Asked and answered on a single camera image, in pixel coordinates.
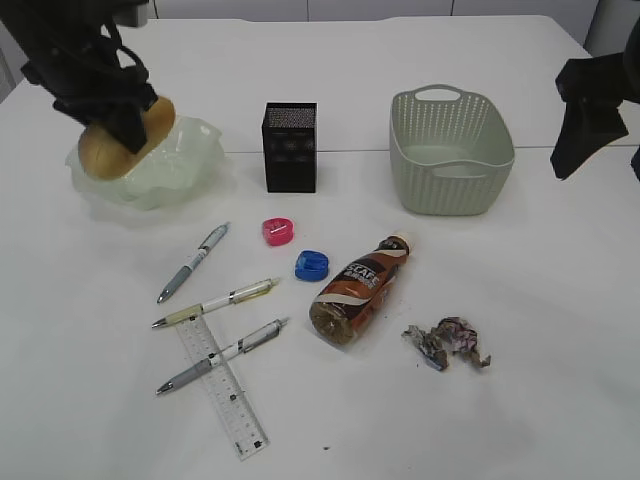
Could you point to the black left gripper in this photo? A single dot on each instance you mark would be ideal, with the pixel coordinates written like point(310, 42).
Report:
point(91, 74)

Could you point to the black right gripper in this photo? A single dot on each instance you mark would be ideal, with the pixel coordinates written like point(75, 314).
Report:
point(589, 126)

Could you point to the golden bread roll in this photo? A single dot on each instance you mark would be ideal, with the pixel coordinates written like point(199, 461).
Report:
point(102, 157)

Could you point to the pink white paper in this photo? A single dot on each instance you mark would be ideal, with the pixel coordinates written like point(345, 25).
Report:
point(463, 340)

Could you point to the brown Nescafe coffee bottle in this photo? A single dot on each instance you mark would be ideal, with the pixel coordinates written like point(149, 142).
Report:
point(346, 305)

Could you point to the grey paper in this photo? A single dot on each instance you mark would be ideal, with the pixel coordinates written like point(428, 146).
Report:
point(429, 345)

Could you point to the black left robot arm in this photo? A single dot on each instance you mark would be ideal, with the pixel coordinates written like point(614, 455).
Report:
point(15, 14)

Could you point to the frosted green glass plate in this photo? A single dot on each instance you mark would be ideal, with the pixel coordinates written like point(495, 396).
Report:
point(183, 167)

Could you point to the pale green plastic basket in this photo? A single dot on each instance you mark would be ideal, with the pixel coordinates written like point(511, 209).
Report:
point(450, 151)

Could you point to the grey grip white pen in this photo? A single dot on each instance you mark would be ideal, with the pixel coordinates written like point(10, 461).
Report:
point(192, 264)

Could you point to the black mesh pen holder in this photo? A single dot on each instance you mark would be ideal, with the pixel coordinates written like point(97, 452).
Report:
point(289, 147)

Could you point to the pink pencil sharpener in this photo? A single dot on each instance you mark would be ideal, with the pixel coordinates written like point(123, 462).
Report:
point(277, 231)

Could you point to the cream grip white pen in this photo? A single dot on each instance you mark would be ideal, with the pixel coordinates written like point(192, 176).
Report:
point(234, 297)

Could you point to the blue pencil sharpener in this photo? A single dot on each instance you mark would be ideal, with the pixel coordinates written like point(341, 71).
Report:
point(311, 266)

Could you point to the lilac grip white pen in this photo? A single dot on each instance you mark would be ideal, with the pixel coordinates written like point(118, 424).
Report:
point(213, 360)

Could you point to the clear plastic ruler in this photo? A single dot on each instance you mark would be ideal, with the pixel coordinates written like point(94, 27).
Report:
point(231, 403)

